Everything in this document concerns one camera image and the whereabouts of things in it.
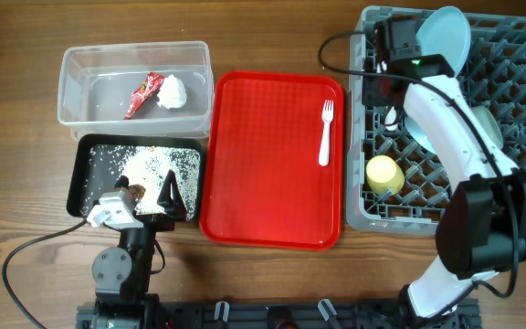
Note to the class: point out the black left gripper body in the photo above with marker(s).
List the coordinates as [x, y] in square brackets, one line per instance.
[157, 221]

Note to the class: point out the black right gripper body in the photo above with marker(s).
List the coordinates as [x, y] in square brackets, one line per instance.
[383, 85]

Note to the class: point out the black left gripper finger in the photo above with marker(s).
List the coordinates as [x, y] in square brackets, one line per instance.
[170, 199]
[122, 182]

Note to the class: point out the white plastic spoon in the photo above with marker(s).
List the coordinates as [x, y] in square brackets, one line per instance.
[391, 119]

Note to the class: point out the small light blue bowl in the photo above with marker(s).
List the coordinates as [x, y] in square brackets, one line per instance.
[418, 134]

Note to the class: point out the light blue plate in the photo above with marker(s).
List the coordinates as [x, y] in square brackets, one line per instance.
[446, 32]

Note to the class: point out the white napkin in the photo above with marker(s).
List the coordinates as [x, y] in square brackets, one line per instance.
[172, 93]

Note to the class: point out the red ketchup packet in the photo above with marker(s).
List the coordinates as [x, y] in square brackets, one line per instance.
[152, 83]

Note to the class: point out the mint green bowl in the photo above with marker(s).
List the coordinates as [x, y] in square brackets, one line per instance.
[489, 124]

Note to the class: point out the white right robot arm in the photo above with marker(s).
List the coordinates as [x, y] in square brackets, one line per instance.
[483, 231]

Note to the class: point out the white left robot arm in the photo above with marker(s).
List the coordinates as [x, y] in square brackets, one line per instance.
[122, 274]

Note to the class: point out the black waste tray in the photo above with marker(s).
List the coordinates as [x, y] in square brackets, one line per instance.
[75, 191]

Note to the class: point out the grey dishwasher rack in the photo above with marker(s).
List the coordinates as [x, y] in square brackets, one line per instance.
[493, 76]

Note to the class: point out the spilled rice pile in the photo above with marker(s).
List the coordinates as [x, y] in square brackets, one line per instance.
[146, 167]

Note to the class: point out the pink plastic fork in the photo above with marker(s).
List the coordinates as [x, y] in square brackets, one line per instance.
[327, 117]

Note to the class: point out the yellow cup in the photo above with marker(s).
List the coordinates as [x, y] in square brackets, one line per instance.
[384, 174]

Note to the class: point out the red serving tray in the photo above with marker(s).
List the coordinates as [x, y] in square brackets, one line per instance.
[263, 184]

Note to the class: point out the clear plastic bin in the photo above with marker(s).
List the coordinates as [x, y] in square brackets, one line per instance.
[96, 84]

